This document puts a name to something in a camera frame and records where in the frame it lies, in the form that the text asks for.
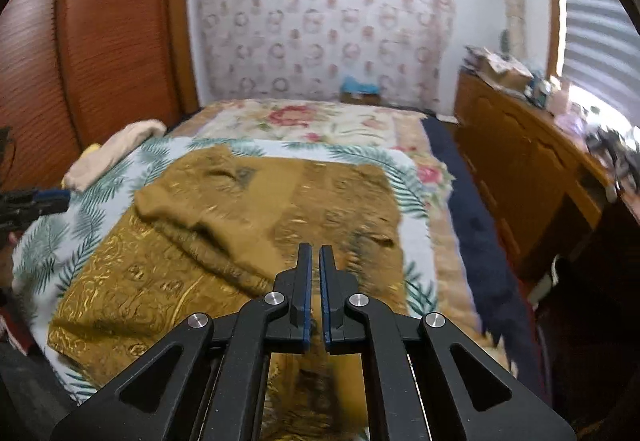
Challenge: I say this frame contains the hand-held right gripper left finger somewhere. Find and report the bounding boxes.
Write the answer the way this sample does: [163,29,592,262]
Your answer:
[50,243,313,441]

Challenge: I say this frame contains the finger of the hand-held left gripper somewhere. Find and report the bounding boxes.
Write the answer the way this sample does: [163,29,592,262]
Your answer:
[0,188,71,229]

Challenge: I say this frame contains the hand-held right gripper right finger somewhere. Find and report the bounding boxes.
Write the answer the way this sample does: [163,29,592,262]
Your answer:
[319,245,576,441]

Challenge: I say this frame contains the mustard gold patterned cloth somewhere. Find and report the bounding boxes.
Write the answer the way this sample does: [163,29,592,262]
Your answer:
[47,146,408,441]

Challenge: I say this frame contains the cream folded clothes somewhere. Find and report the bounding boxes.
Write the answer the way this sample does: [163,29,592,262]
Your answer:
[62,119,167,192]

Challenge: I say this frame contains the leaf print bed sheet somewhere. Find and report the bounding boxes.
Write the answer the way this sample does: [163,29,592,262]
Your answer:
[12,137,441,404]

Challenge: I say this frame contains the navy blue blanket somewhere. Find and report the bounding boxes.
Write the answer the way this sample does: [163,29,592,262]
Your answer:
[422,118,546,392]

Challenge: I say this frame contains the wooden wardrobe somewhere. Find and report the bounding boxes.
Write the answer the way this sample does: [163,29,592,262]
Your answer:
[0,0,201,192]

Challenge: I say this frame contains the floral blanket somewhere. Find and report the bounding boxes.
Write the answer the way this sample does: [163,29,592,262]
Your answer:
[165,100,506,362]

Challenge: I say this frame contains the white trash bin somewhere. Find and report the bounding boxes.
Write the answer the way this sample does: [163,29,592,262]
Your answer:
[527,256,566,307]

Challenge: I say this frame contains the box with blue cloth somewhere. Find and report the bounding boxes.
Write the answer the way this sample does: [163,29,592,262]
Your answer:
[340,76,383,106]

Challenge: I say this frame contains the wooden cabinet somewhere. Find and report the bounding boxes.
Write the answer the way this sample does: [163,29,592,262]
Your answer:
[452,71,626,282]

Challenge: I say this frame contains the dark brown furniture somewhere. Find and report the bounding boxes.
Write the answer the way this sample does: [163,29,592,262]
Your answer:
[535,201,640,441]

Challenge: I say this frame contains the cardboard box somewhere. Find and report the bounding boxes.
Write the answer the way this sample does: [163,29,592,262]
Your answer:
[465,46,533,92]

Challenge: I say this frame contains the clutter of small desk things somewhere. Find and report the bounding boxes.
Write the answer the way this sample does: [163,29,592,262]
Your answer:
[525,71,640,202]

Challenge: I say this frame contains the striped window blind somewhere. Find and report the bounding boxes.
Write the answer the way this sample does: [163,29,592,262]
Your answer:
[555,0,640,114]

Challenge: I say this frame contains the ring patterned headboard cloth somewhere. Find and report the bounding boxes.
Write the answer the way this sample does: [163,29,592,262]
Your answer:
[187,0,458,114]

